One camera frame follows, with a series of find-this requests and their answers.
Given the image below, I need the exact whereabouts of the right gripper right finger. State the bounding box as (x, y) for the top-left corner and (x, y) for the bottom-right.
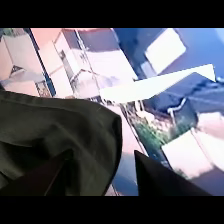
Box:
(134, 149), (213, 197)

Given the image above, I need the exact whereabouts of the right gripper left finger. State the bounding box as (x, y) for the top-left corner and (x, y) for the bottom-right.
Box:
(0, 148), (75, 197)

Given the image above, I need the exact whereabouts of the dark green garment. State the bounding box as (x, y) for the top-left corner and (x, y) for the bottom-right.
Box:
(0, 88), (123, 197)

